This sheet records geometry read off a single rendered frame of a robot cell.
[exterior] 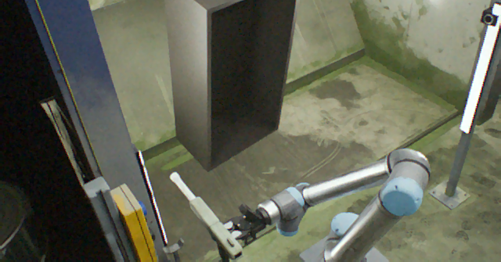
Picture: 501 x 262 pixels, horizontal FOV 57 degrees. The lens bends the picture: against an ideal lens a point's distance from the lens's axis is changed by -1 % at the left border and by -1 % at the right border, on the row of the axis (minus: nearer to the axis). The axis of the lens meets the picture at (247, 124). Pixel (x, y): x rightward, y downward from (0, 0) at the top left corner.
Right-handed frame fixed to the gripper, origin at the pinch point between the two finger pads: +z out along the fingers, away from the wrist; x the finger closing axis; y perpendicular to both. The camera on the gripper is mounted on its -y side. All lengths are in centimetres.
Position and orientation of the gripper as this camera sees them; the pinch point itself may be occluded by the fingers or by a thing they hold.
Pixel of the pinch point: (218, 238)
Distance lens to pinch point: 173.5
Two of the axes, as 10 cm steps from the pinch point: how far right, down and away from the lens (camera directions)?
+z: -8.2, 4.0, -4.0
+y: 0.7, 7.7, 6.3
